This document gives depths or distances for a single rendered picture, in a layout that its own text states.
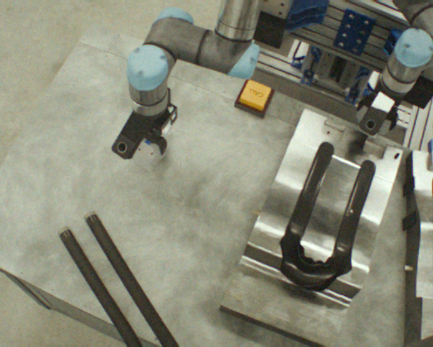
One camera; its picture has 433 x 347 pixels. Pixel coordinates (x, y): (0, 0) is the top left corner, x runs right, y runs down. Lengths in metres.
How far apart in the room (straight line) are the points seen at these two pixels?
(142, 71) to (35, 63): 1.56
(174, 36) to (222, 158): 0.40
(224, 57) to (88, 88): 0.51
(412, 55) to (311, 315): 0.58
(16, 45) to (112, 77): 1.20
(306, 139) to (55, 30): 1.57
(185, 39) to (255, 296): 0.55
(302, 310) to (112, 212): 0.48
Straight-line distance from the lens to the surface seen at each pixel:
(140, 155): 1.40
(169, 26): 1.18
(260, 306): 1.29
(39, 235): 1.42
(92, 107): 1.53
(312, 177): 1.38
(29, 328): 2.21
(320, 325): 1.30
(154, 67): 1.10
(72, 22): 2.72
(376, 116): 1.36
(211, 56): 1.15
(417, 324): 1.35
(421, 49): 1.23
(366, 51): 1.75
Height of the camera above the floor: 2.12
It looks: 66 degrees down
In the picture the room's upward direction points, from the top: 9 degrees clockwise
